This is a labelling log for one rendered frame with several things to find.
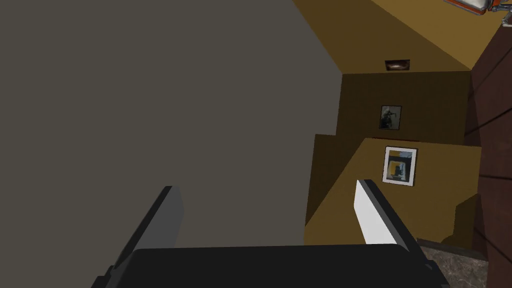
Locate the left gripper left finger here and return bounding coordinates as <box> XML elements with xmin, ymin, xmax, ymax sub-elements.
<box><xmin>112</xmin><ymin>185</ymin><xmax>185</xmax><ymax>271</ymax></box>

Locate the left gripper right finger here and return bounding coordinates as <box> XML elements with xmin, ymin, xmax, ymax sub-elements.
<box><xmin>353</xmin><ymin>179</ymin><xmax>419</xmax><ymax>254</ymax></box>

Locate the orange and white object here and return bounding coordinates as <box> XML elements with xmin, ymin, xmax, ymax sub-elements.
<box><xmin>443</xmin><ymin>0</ymin><xmax>512</xmax><ymax>17</ymax></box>

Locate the white framed wall picture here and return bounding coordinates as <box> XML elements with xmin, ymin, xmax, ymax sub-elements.
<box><xmin>381</xmin><ymin>146</ymin><xmax>419</xmax><ymax>188</ymax></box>

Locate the dark framed wall picture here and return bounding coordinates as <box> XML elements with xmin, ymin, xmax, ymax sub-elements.
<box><xmin>378</xmin><ymin>105</ymin><xmax>403</xmax><ymax>131</ymax></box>

